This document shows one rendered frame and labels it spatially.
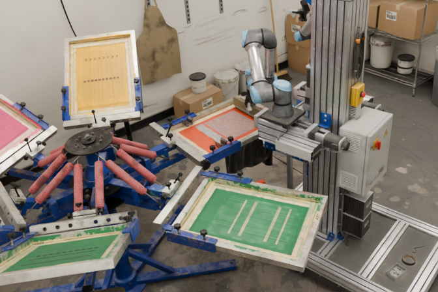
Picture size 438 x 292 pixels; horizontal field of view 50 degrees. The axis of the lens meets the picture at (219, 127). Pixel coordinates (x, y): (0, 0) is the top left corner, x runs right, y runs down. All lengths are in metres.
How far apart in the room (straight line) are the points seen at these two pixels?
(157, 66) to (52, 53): 1.19
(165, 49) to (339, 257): 3.04
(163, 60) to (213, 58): 0.77
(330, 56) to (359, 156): 0.67
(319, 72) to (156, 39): 2.73
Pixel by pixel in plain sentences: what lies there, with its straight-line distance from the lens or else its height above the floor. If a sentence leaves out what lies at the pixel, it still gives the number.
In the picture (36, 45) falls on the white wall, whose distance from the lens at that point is 4.94.
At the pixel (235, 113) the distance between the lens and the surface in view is 3.85.
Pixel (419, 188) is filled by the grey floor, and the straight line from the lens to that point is 4.72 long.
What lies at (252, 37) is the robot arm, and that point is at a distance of 3.23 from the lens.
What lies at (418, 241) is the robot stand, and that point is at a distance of 3.88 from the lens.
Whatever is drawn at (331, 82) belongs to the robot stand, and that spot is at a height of 1.51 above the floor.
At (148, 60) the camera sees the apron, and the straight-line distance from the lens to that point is 5.40.
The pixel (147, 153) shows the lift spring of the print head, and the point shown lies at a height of 1.09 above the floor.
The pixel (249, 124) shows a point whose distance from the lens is 3.69.
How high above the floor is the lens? 2.84
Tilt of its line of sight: 31 degrees down
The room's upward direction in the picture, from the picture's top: 6 degrees counter-clockwise
